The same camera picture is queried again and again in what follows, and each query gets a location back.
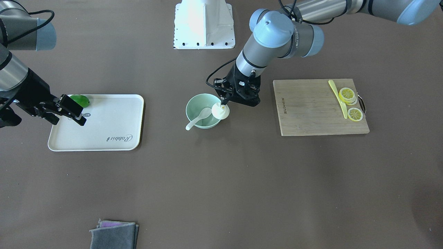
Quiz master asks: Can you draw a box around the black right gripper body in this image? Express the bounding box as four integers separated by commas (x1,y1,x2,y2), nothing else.
0,69,57,128

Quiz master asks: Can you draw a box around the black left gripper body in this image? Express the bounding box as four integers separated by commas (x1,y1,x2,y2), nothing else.
213,64,261,107

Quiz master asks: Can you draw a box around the white steamed bun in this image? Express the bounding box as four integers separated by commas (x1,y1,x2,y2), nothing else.
211,102,230,120

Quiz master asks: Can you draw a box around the white plastic spoon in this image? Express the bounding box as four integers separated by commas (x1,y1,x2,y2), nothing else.
186,107,212,131

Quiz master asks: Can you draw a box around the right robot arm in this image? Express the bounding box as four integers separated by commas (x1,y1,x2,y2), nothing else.
0,0,87,128

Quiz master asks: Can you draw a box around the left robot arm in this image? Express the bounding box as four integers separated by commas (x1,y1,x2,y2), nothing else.
210,0,442,107

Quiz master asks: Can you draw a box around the mint green bowl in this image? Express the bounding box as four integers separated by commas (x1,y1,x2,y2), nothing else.
186,93,221,129

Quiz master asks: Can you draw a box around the green toy pepper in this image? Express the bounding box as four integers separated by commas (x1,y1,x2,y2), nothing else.
70,94,90,108

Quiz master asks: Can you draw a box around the cream rabbit print tray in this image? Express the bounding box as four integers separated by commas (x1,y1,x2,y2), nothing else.
48,94,144,151

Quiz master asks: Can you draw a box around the bamboo cutting board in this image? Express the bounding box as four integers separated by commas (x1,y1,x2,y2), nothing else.
273,79,370,137

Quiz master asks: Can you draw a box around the yellow plastic knife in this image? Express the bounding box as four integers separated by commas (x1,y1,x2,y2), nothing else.
328,80,348,119

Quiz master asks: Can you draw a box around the top lemon slice of stack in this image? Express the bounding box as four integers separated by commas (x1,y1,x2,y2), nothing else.
338,87,356,103

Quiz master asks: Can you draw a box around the single lemon slice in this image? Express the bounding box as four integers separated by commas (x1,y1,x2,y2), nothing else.
347,108,364,122

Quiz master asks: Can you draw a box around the folded grey cloth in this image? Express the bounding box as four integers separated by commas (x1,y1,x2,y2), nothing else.
90,219,139,249

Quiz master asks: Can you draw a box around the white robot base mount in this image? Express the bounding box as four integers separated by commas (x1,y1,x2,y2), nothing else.
173,0,236,49

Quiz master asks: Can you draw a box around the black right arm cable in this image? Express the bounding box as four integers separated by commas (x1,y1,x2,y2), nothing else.
0,10,55,45

